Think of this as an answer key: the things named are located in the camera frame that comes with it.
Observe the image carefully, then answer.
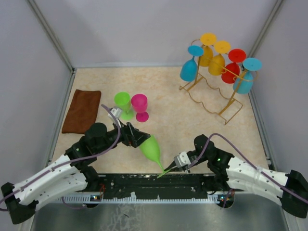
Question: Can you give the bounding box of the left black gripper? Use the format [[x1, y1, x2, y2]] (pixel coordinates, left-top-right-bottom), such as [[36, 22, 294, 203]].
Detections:
[[95, 117, 150, 154]]

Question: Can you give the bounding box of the green wine glass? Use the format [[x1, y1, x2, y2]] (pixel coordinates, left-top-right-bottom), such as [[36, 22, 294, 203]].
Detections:
[[139, 135, 170, 178], [114, 92, 134, 120]]

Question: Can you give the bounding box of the pink wine glass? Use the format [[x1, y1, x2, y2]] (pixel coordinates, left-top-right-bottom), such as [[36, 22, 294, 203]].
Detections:
[[131, 94, 149, 123]]

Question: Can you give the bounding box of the blue wine glass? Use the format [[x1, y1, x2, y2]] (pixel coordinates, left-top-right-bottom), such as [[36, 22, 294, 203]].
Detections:
[[180, 45, 204, 82], [233, 57, 262, 94]]

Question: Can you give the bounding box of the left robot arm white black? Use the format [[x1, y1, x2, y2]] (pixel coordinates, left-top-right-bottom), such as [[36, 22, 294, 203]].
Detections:
[[1, 122, 150, 225]]

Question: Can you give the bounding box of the yellow wine glass front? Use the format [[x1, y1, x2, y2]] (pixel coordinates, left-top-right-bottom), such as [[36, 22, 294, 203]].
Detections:
[[208, 40, 231, 76]]

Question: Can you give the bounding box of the yellow wine glass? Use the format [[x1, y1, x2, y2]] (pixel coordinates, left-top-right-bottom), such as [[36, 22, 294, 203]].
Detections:
[[200, 32, 216, 67], [208, 40, 231, 76]]

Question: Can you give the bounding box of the red wine glass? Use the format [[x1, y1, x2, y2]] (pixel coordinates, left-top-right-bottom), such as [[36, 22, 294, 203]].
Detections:
[[221, 49, 246, 84]]

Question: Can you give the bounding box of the yellow wine glass back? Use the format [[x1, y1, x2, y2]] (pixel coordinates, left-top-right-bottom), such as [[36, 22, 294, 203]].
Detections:
[[200, 32, 216, 67]]

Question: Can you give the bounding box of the brown folded cloth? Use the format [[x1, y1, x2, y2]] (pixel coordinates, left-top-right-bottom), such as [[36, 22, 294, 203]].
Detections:
[[62, 90, 101, 134]]

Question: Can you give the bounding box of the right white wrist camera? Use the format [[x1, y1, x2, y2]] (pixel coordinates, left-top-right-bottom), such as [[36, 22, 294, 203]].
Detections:
[[174, 152, 191, 168]]

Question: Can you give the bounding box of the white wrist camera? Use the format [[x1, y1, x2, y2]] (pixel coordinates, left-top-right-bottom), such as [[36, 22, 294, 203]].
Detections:
[[108, 107, 123, 120], [174, 152, 191, 168]]

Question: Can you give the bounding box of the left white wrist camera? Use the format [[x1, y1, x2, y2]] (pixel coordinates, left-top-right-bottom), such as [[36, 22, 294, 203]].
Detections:
[[108, 107, 123, 120]]

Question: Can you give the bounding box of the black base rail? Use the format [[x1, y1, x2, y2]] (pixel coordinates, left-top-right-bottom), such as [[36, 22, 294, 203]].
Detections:
[[84, 174, 235, 208]]

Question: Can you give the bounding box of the gold wire glass rack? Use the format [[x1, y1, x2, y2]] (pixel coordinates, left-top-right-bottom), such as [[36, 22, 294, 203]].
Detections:
[[179, 38, 259, 124]]

